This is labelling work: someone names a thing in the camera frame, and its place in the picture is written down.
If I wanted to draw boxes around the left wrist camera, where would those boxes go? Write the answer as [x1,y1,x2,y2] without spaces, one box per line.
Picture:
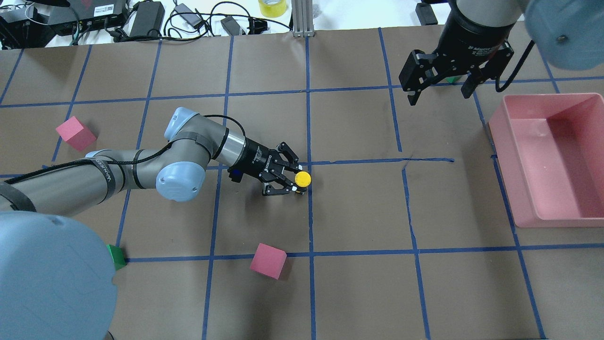
[228,169,243,183]

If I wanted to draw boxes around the aluminium frame post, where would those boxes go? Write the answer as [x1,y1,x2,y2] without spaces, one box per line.
[291,0,315,37]

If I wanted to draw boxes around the green cube near base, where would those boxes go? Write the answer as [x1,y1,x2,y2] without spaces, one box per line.
[106,245,127,271]

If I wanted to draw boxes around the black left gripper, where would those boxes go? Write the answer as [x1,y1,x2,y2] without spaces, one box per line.
[228,138,308,196]

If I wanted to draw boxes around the black power adapter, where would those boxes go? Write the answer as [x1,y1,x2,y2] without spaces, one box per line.
[129,0,165,37]
[415,1,438,26]

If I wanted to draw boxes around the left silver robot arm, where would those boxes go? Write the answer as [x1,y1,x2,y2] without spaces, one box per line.
[1,106,311,340]

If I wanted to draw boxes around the pink cube far side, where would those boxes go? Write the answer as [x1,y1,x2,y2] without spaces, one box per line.
[55,117,97,152]

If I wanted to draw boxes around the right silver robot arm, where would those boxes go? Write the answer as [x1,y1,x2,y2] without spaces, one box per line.
[399,0,604,106]

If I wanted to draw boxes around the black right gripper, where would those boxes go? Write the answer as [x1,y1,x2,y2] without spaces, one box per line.
[399,9,515,106]

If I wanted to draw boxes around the pink plastic bin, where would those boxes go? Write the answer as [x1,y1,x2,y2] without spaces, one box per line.
[489,93,604,228]

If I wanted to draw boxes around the pink cube near base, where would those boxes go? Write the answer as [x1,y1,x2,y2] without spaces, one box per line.
[250,243,287,280]

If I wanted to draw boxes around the yellow tape roll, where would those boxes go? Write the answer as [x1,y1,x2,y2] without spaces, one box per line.
[258,0,287,18]

